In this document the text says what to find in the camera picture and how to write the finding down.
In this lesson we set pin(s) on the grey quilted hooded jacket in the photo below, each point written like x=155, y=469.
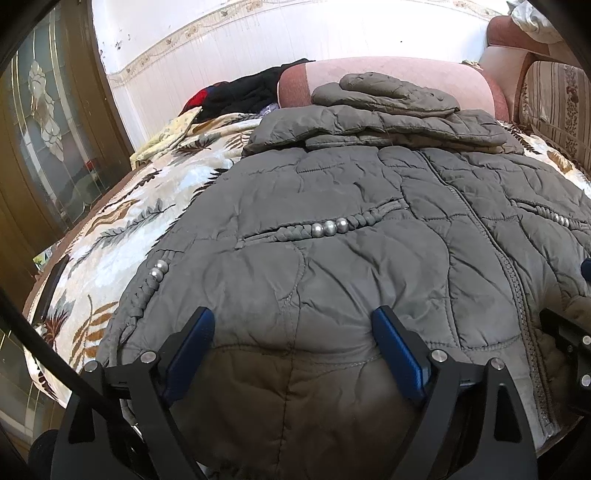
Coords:
x=369, y=258

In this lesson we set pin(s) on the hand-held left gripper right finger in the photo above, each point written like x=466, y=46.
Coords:
x=399, y=355

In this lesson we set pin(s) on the wooden door with glass pane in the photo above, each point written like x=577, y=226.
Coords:
x=46, y=138

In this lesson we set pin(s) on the pale purple cloth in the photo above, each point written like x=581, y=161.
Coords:
x=270, y=109

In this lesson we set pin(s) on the pink upholstered sofa backrest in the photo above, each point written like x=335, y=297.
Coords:
x=503, y=69

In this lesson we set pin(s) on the black flat object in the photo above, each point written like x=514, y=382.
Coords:
x=53, y=290

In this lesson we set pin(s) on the black and red clothes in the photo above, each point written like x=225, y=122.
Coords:
x=244, y=94

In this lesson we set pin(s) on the pale yellow cloth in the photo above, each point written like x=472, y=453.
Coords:
x=171, y=134

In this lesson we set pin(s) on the pink bolster pillow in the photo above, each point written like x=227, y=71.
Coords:
x=480, y=92

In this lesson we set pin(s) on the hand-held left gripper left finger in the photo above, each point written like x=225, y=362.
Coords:
x=189, y=355

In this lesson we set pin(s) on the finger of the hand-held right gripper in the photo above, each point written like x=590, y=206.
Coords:
x=586, y=270
x=565, y=337

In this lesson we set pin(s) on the leaf print blanket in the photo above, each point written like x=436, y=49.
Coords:
x=138, y=207

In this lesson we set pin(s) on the striped floral sofa cushion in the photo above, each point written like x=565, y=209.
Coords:
x=554, y=106

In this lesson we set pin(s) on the cream white cloth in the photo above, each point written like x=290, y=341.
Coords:
x=535, y=23

